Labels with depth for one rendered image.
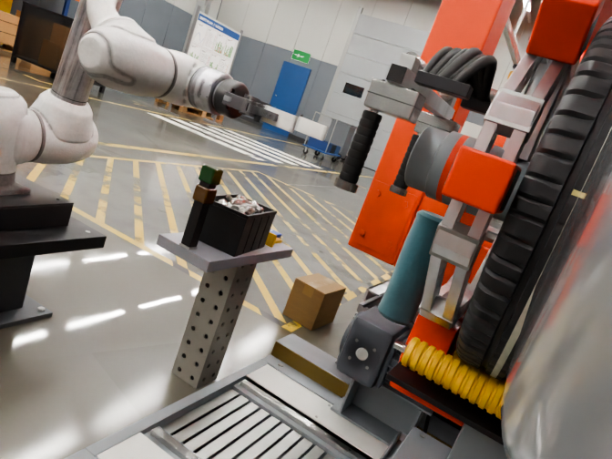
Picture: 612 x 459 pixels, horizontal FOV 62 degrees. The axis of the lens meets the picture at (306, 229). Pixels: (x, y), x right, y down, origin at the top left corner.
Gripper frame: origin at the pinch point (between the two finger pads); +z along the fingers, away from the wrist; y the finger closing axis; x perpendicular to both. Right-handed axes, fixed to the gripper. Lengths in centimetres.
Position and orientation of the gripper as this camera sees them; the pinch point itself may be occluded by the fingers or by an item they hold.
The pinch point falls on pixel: (305, 127)
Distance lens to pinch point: 99.4
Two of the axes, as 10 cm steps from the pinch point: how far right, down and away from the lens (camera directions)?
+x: 3.4, -9.2, -2.1
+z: 8.3, 4.0, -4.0
